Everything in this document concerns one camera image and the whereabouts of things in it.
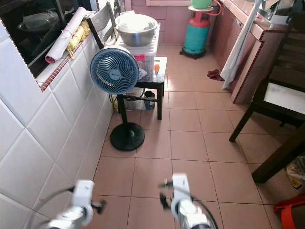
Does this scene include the dark wooden table leg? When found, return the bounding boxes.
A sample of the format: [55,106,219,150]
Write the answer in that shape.
[252,126,305,184]

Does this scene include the red plastic stool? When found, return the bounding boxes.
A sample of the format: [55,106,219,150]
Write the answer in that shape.
[274,195,305,229]

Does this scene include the dark red rag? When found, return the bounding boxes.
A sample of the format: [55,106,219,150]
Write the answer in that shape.
[207,69,224,81]

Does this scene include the crumpled plastic bag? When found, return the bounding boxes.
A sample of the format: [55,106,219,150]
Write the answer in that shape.
[286,155,305,191]

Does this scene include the blue standing fan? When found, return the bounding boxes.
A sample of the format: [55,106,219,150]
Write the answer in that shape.
[90,45,145,152]

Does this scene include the white plastic storage box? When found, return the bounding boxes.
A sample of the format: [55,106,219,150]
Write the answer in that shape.
[119,36,160,82]

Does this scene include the pink tiled counter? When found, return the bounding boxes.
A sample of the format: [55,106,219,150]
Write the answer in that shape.
[212,0,289,104]

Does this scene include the teal gas cylinder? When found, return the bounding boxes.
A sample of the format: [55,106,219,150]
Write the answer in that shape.
[180,9,213,60]

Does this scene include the long white hanging cloth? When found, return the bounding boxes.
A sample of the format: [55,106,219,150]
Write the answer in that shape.
[221,0,263,90]

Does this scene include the large covered steel bowl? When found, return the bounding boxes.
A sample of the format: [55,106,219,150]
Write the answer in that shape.
[115,13,158,47]

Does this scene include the yellow bundle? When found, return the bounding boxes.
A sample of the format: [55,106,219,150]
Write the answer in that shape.
[69,20,91,51]

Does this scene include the rolled white paper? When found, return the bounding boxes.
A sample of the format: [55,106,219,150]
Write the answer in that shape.
[45,7,86,64]

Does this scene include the dark wooden chair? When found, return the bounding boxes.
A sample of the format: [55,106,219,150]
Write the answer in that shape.
[229,29,305,143]

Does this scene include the grey folding chair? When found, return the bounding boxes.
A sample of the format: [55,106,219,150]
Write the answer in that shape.
[88,2,122,48]

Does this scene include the green plastic basin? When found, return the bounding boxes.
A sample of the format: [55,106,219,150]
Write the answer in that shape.
[189,0,214,11]

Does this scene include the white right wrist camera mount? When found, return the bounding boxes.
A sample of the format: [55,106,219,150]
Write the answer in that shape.
[171,173,191,208]

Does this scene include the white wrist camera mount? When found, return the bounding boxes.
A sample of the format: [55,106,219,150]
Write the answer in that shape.
[74,180,95,213]
[171,173,191,208]

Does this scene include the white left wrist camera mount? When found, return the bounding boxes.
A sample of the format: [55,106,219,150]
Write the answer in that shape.
[74,180,95,213]

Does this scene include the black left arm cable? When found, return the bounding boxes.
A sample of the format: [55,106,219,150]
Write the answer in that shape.
[26,187,77,229]

